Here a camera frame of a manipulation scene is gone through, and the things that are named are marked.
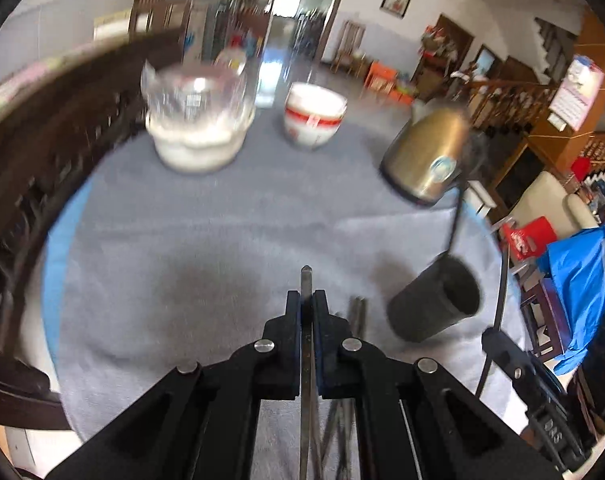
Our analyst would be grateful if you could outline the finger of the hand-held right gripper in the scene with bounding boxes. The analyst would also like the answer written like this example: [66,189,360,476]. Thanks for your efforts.
[483,327,566,403]

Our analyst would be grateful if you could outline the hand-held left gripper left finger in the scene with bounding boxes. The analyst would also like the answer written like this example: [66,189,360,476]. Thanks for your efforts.
[45,290,303,480]

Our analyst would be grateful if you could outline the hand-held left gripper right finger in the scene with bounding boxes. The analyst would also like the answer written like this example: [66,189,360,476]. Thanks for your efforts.
[311,289,566,480]

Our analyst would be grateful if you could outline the dark chopstick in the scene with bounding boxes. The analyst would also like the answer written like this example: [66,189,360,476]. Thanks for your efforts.
[301,266,314,480]
[323,298,368,480]
[447,180,467,257]
[475,245,511,398]

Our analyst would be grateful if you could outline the black utensil holder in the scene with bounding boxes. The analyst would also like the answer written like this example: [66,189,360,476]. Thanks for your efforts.
[387,254,484,343]

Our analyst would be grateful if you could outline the blue plastic bag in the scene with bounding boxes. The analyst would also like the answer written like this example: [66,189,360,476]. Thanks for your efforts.
[539,226,605,376]

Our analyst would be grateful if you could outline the red bag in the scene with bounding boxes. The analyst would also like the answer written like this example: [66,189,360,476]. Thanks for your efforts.
[500,216,558,262]

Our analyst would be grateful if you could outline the grey tablecloth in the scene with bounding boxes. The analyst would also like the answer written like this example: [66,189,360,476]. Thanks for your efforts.
[57,105,528,480]

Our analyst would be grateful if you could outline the beige sofa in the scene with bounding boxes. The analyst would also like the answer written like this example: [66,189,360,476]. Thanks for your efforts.
[510,170,599,241]

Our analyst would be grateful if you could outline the gold electric kettle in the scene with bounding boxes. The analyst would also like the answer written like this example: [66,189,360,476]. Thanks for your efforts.
[380,100,476,208]

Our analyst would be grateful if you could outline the white bowl with red band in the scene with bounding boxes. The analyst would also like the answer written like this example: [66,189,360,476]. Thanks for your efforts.
[284,106,346,152]

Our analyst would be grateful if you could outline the wooden stair railing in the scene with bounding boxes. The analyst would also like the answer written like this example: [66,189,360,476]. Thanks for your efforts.
[461,77,558,132]

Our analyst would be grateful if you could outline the blue table cover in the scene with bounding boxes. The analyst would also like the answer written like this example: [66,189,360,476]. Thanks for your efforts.
[42,180,94,351]

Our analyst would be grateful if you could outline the plain white bowl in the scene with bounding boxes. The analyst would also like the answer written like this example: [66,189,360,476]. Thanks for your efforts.
[286,82,349,112]

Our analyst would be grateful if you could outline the clear plastic bag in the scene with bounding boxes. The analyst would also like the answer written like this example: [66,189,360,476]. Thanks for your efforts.
[141,60,257,131]

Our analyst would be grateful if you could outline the orange stool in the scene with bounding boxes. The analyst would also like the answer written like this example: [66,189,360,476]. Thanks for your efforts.
[364,60,399,95]

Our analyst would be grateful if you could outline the brown wooden chair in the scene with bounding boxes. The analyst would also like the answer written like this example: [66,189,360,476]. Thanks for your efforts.
[331,20,367,76]

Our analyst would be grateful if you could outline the dark carved wooden chair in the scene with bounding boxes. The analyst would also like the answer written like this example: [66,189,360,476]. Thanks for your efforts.
[0,27,183,431]

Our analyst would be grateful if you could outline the pale floral cloth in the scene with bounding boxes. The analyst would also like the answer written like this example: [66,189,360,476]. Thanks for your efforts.
[0,40,133,131]

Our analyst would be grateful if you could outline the wall calendar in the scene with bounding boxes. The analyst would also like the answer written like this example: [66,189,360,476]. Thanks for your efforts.
[549,55,605,131]

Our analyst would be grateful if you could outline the framed wall picture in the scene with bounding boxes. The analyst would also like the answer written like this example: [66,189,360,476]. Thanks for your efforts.
[381,0,413,20]

